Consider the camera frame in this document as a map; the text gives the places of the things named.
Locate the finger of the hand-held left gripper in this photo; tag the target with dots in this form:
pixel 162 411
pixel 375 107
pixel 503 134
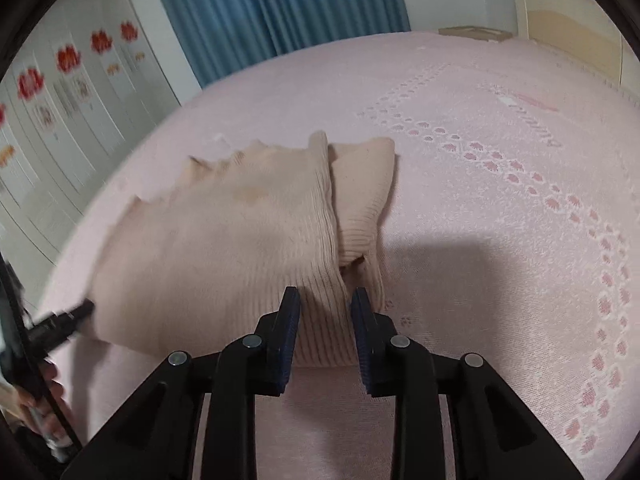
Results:
pixel 57 325

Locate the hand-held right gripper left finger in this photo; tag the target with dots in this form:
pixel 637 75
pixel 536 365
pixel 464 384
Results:
pixel 282 340

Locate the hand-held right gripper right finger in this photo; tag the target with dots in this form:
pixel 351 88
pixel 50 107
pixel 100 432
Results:
pixel 367 345

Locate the beige knit sweater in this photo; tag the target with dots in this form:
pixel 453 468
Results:
pixel 225 240

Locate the person's left hand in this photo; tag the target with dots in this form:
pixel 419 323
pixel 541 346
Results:
pixel 50 405

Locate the pink bed cover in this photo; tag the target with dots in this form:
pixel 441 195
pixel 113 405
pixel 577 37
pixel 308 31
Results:
pixel 475 260

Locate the orange fan sticker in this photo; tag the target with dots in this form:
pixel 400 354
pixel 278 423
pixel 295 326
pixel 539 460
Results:
pixel 5 155

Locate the white wardrobe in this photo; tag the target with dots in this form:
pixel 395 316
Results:
pixel 90 125

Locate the round picture sticker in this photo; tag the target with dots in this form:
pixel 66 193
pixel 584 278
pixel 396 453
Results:
pixel 46 112
pixel 83 88

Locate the red paper-cut sticker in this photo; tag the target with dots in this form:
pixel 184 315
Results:
pixel 1 112
pixel 101 40
pixel 129 30
pixel 30 83
pixel 68 58

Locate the blue curtain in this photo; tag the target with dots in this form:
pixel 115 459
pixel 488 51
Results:
pixel 280 10

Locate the cream bed headboard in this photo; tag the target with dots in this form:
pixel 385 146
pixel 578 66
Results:
pixel 570 25

